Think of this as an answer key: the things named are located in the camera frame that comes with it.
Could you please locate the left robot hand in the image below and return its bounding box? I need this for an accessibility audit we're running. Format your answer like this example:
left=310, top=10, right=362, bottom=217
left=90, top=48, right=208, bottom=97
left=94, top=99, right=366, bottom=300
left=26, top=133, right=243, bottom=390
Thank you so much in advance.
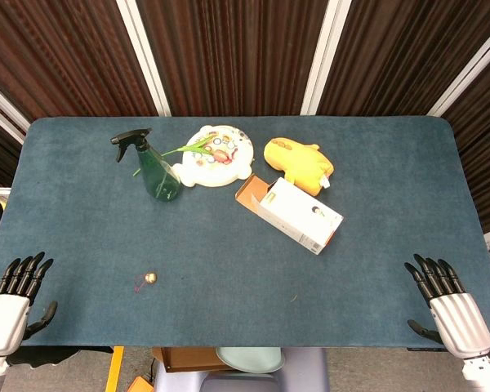
left=0, top=252, right=59, bottom=354

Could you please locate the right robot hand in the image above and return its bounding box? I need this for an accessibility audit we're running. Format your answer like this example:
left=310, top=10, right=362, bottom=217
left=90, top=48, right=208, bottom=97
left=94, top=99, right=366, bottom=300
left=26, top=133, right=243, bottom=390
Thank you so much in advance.
left=403, top=253, right=490, bottom=360

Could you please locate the small gold bell charm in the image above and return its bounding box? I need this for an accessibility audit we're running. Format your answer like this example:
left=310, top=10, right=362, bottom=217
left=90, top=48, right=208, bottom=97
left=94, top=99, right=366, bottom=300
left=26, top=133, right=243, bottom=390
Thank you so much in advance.
left=132, top=272, right=158, bottom=293

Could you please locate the orange object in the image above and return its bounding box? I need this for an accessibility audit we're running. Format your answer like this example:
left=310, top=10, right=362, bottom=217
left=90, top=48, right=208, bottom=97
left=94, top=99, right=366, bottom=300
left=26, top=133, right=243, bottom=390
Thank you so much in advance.
left=126, top=375, right=154, bottom=392

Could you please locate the brown cardboard box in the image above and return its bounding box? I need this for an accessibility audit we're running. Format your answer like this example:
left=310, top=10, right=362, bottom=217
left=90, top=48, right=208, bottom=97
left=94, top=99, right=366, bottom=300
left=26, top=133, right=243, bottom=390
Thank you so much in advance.
left=151, top=346, right=234, bottom=374

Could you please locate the white and orange carton box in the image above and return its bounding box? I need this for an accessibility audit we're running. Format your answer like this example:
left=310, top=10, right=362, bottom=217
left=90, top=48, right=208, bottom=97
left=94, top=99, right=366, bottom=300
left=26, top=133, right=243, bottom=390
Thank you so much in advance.
left=234, top=174, right=345, bottom=256

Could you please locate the green spray bottle black trigger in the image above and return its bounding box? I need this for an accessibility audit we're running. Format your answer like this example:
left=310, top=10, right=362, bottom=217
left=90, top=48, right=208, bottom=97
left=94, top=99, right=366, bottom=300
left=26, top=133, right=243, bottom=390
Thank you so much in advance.
left=109, top=127, right=182, bottom=203

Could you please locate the light green plate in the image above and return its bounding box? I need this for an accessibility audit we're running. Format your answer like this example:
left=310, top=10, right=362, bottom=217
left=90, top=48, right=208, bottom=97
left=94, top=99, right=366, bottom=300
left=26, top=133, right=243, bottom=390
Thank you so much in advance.
left=215, top=346, right=287, bottom=374

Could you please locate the grey plastic stool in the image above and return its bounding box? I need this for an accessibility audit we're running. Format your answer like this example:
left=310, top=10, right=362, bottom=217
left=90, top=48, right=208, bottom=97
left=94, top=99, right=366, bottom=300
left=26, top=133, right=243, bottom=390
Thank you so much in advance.
left=152, top=347, right=331, bottom=392

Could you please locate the yellow plush toy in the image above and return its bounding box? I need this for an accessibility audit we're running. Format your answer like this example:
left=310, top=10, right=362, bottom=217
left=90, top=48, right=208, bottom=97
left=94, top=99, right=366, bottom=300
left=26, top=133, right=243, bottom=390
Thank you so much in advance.
left=263, top=137, right=335, bottom=198

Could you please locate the blue table cloth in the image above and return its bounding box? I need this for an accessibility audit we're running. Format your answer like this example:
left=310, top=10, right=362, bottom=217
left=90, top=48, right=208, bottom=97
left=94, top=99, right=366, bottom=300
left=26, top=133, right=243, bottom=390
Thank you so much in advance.
left=0, top=116, right=490, bottom=350

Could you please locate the green artificial flower stem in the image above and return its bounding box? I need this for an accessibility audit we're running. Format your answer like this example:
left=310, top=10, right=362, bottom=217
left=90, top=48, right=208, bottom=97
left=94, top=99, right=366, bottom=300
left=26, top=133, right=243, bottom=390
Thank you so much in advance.
left=131, top=135, right=216, bottom=178

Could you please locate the white round toy plate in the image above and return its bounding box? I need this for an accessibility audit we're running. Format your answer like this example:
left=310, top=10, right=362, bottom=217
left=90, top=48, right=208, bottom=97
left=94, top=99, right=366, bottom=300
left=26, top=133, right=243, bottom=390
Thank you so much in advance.
left=171, top=125, right=256, bottom=189

